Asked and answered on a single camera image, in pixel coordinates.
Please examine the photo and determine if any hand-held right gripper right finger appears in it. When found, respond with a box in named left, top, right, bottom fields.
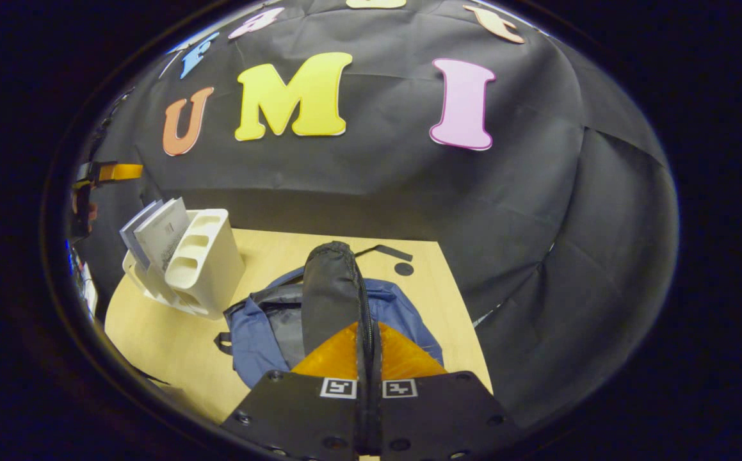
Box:
left=371, top=321, right=526, bottom=460

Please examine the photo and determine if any blue schoolbag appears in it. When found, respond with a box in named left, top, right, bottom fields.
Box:
left=214, top=240, right=445, bottom=390

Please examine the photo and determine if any white plastic bookshelf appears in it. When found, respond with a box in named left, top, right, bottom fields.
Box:
left=121, top=208, right=246, bottom=321

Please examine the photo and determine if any black backdrop cloth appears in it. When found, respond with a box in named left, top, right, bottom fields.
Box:
left=67, top=0, right=680, bottom=430

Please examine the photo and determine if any colourful printed banner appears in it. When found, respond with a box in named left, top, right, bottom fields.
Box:
left=67, top=240, right=98, bottom=318

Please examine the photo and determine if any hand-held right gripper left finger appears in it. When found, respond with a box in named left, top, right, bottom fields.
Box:
left=220, top=321, right=370, bottom=460

